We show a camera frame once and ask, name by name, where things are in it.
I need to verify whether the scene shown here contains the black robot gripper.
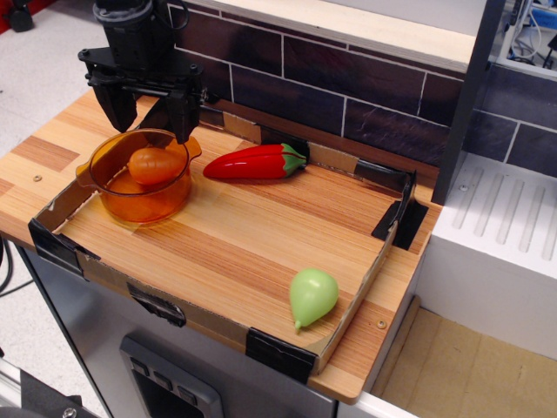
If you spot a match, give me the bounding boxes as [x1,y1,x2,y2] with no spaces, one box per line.
[78,12,205,144]

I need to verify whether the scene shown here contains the orange plastic toy carrot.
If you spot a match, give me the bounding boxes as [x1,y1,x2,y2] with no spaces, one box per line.
[128,147,186,185]

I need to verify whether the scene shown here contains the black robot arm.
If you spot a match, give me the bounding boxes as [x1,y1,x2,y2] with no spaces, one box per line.
[78,1,205,144]

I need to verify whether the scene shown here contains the orange transparent plastic pot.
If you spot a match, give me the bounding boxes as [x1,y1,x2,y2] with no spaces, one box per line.
[76,128,202,224]

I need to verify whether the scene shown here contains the red plastic toy chili pepper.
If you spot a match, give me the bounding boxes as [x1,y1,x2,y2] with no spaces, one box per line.
[203,144,307,179]

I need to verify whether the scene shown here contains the light wooden upper shelf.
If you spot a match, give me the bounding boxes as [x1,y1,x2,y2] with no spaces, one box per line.
[194,0,475,73]

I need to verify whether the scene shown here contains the green plastic toy pear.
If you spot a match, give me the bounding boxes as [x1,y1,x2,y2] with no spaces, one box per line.
[290,268,339,332]

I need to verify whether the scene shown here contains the grey toy oven control panel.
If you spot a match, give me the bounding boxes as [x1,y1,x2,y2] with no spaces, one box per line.
[120,336,225,418]

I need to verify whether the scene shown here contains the white toy sink drainboard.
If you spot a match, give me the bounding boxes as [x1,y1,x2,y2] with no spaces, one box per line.
[416,154,556,358]

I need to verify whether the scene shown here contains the black cable on floor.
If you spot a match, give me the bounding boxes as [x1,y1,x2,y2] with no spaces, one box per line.
[0,239,35,299]

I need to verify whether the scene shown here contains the dark grey right shelf post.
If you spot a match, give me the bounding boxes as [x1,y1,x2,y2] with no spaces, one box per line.
[432,1,506,206]

